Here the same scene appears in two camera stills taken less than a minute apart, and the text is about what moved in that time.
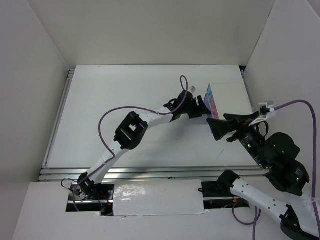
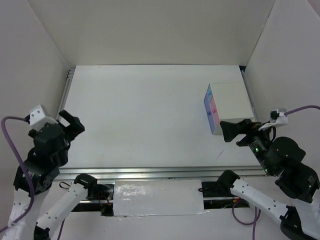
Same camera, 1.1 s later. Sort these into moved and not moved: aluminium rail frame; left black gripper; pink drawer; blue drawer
Moved: left black gripper
Not moved: blue drawer; pink drawer; aluminium rail frame
